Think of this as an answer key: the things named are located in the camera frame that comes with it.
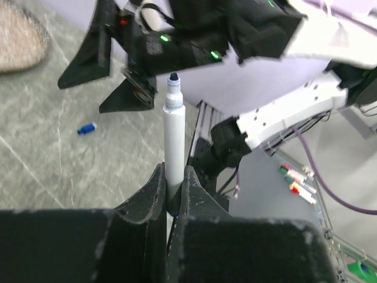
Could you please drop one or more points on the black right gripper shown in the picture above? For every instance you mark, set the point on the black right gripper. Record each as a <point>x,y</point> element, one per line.
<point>199,38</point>

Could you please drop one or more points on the blue pen cap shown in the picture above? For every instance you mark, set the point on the blue pen cap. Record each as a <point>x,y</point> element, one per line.
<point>86,129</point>

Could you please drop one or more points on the speckled brown plate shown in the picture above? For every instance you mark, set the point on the speckled brown plate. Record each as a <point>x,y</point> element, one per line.
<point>24,40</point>

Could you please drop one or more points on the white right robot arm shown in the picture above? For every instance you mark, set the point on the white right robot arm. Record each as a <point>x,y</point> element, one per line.
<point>276,32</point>

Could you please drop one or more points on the green plastic clip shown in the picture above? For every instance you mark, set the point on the green plastic clip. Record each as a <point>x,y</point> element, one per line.
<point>359,269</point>

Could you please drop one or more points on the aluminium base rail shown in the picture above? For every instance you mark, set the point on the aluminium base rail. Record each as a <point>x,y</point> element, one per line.
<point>258,188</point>

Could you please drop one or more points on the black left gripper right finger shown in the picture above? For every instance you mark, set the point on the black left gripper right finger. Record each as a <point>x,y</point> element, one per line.
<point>199,242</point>

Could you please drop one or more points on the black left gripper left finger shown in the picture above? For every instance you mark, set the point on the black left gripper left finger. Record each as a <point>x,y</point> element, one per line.
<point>144,240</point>

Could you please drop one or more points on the spare markers beside table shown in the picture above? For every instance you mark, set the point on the spare markers beside table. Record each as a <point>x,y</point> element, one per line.
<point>298,185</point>

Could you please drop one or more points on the grey pen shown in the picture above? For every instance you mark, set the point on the grey pen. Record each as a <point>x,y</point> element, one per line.
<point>174,115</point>

